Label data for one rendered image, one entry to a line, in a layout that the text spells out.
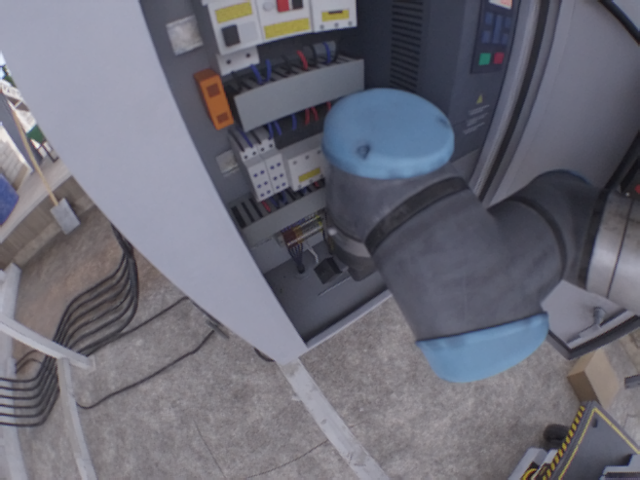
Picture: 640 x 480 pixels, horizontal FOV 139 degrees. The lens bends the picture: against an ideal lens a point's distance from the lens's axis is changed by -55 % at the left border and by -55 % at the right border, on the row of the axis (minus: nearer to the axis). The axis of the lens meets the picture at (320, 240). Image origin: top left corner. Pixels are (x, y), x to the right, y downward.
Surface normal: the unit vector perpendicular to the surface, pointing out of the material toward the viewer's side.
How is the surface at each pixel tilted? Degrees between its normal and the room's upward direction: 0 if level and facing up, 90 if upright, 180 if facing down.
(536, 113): 90
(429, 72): 90
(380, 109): 9
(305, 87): 90
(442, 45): 90
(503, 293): 16
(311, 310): 0
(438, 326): 64
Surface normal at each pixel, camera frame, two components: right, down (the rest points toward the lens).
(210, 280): 0.53, 0.66
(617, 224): -0.82, -0.40
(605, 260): -0.95, 0.15
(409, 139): -0.08, -0.44
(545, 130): -0.74, 0.59
